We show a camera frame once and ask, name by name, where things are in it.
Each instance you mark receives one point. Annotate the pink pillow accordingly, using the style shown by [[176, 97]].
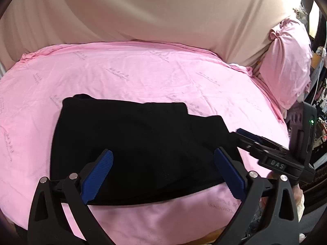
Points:
[[286, 63]]

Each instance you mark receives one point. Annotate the beige draped cloth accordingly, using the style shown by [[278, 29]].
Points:
[[153, 10]]

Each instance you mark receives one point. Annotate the pink bed sheet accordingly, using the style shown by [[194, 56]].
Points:
[[127, 76]]

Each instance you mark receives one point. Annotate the person's right hand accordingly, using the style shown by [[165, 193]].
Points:
[[298, 192]]

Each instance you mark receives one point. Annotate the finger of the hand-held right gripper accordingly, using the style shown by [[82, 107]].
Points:
[[251, 135], [255, 149]]

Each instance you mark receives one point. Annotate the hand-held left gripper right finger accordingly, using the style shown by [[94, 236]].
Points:
[[228, 174]]

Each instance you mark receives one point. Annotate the black pants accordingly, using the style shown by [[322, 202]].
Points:
[[140, 145]]

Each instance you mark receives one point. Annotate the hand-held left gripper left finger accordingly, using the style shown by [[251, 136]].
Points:
[[98, 174]]

